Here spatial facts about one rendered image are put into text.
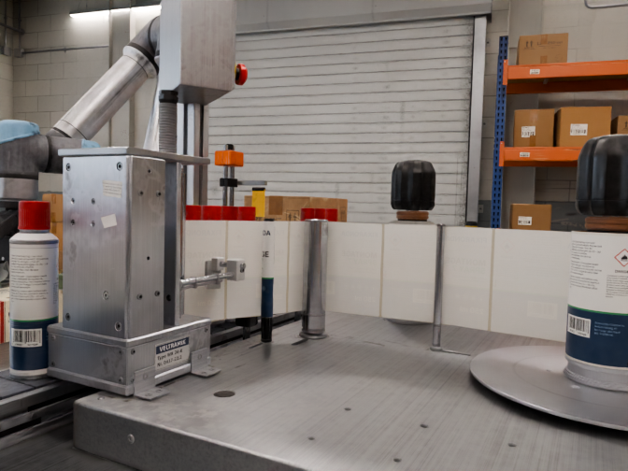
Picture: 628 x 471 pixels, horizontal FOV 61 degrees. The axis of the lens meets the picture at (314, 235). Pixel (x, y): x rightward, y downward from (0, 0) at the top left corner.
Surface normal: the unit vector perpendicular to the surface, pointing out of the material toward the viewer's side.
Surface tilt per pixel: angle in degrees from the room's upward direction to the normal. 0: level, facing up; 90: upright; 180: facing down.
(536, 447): 0
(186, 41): 90
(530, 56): 91
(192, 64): 90
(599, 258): 90
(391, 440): 0
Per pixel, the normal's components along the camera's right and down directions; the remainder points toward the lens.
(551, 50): -0.28, 0.04
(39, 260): 0.59, 0.06
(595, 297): -0.75, 0.01
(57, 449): 0.03, -1.00
